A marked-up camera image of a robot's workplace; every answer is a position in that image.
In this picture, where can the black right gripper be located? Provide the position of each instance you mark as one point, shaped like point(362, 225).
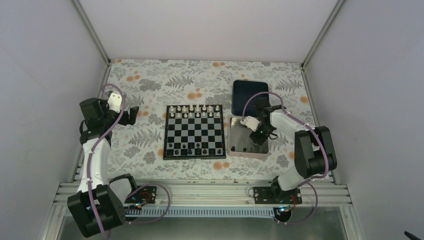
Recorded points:
point(259, 140)

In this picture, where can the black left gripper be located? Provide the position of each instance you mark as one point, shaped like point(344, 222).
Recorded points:
point(131, 116)

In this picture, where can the metal tin tray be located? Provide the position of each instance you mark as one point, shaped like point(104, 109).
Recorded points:
point(239, 143)

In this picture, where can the dark blue tin lid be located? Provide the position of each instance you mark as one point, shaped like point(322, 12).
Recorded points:
point(242, 90)

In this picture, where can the black white chessboard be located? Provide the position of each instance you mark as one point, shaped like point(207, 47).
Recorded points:
point(187, 134)

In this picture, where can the black chess piece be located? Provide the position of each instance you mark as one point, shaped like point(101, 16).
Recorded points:
point(198, 152)

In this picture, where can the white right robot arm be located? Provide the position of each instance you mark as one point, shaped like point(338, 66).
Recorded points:
point(314, 152)

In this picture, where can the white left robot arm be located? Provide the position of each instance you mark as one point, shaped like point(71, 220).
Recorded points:
point(98, 205)

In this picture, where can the white chess piece row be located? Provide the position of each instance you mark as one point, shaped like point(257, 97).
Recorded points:
point(194, 111)

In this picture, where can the floral patterned table mat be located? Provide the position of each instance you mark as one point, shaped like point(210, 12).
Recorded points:
point(154, 84)

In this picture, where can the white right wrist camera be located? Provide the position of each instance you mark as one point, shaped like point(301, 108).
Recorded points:
point(250, 122)

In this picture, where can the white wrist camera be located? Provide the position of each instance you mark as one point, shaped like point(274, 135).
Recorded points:
point(114, 102)
point(250, 122)

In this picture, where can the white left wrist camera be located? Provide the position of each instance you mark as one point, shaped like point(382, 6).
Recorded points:
point(114, 102)

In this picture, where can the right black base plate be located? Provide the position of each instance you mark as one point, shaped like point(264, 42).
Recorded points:
point(266, 195)

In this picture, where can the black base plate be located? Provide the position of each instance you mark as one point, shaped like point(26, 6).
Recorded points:
point(144, 196)
point(266, 195)

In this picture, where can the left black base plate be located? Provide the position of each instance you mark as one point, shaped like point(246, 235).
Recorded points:
point(144, 196)

